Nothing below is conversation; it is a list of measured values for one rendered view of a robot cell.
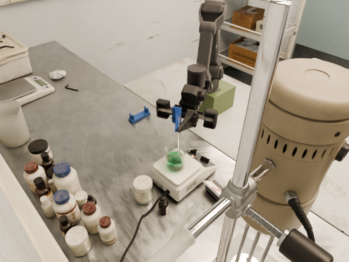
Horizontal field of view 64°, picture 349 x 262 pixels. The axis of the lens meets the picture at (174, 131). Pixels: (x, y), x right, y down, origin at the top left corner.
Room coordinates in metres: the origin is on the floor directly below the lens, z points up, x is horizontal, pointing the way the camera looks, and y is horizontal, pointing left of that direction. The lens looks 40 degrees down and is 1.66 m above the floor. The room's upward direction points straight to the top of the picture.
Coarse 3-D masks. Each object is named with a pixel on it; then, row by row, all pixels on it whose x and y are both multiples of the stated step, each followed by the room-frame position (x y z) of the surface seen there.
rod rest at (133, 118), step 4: (144, 108) 1.03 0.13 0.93; (148, 108) 1.02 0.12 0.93; (140, 112) 1.02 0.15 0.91; (144, 112) 1.02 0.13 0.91; (148, 112) 1.01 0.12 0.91; (132, 116) 0.96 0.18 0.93; (136, 116) 0.99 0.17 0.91; (140, 116) 0.99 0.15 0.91; (144, 116) 1.00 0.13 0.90; (132, 120) 0.96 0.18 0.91; (136, 120) 0.97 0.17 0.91
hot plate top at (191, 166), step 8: (160, 160) 0.65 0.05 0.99; (192, 160) 0.65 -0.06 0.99; (160, 168) 0.61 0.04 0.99; (184, 168) 0.61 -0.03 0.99; (192, 168) 0.61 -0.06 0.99; (200, 168) 0.62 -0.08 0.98; (168, 176) 0.58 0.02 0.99; (176, 176) 0.58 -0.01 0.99; (184, 176) 0.58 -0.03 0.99; (176, 184) 0.55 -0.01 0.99
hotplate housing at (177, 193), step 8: (152, 168) 0.63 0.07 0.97; (208, 168) 0.64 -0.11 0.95; (216, 168) 0.67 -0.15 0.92; (152, 176) 0.62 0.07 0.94; (160, 176) 0.60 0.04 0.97; (192, 176) 0.59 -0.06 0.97; (200, 176) 0.61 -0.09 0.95; (208, 176) 0.65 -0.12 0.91; (160, 184) 0.59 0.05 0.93; (168, 184) 0.57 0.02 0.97; (184, 184) 0.56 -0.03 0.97; (192, 184) 0.58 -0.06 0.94; (168, 192) 0.56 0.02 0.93; (176, 192) 0.54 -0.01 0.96; (184, 192) 0.56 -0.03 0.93; (176, 200) 0.54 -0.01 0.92
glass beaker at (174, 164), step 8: (168, 144) 0.64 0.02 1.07; (176, 144) 0.65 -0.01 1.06; (184, 144) 0.64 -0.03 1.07; (168, 152) 0.64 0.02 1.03; (184, 152) 0.61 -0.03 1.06; (168, 160) 0.60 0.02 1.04; (176, 160) 0.59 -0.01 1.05; (184, 160) 0.61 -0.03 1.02; (168, 168) 0.60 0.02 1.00; (176, 168) 0.59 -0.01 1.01
